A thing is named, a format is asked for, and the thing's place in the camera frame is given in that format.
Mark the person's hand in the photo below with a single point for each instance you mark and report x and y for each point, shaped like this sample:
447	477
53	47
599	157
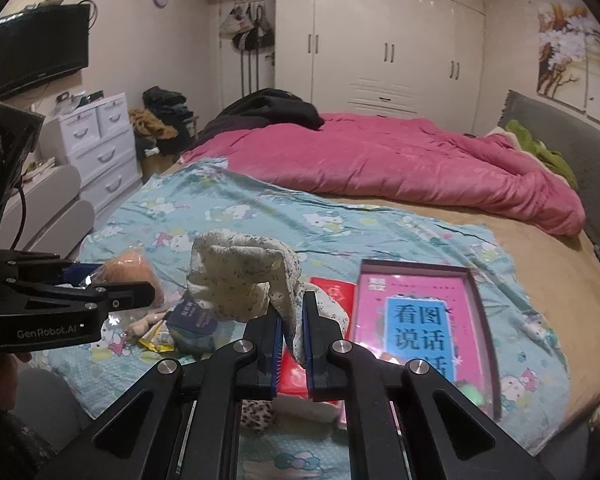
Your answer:
9	366

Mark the floral cream scrunchie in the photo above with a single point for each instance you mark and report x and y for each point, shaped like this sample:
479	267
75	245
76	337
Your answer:
239	276

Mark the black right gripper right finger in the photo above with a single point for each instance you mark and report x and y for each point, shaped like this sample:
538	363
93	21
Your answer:
409	422

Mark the brown fuzzy garment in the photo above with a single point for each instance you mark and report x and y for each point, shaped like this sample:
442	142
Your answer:
146	124

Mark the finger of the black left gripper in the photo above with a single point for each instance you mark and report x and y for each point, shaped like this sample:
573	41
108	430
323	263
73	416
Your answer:
78	273
125	297

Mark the grey headboard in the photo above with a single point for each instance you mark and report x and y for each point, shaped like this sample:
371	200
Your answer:
577	141

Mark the leopard print scrunchie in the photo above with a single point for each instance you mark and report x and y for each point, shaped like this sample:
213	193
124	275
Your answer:
257	415

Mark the black clothing on bed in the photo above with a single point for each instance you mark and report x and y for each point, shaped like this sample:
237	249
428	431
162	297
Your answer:
260	109

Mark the green sponge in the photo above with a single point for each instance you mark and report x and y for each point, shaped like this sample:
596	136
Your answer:
472	393

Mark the Hello Kitty blue bedsheet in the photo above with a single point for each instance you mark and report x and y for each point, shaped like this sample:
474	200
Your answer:
330	240

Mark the dark clothes pile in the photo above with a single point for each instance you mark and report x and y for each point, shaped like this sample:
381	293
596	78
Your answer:
175	128

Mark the yellow snack packet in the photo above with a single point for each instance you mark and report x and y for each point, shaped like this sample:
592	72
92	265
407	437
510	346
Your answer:
158	338

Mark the red YangHua box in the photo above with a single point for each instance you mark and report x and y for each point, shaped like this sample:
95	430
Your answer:
325	334

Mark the green blanket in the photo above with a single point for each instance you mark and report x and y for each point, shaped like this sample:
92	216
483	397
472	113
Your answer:
552	160

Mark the dark blue cosmetics box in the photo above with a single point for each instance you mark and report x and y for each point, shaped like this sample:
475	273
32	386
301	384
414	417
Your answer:
192	327

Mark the pink book in box lid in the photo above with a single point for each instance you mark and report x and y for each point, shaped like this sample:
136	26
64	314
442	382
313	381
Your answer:
405	311

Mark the white wardrobe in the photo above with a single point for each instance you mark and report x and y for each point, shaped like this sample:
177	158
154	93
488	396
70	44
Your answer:
398	58

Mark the hanging bags on door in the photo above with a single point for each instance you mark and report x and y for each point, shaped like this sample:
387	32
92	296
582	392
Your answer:
246	32

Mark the pink quilt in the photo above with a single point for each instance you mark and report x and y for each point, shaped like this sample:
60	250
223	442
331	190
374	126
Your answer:
405	160

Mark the white drawer chest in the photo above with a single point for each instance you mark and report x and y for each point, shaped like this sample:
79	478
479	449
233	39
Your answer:
97	140

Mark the black wall television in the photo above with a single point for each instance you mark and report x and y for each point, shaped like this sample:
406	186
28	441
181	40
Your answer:
41	45

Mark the flower wall painting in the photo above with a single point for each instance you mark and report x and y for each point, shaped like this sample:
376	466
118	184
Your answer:
569	58

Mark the grey chair back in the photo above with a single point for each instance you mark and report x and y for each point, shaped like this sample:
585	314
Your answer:
57	218

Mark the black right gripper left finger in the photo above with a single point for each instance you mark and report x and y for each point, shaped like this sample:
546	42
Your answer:
180	421

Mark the salmon pink cloth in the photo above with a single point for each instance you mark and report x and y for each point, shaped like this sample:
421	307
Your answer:
140	327

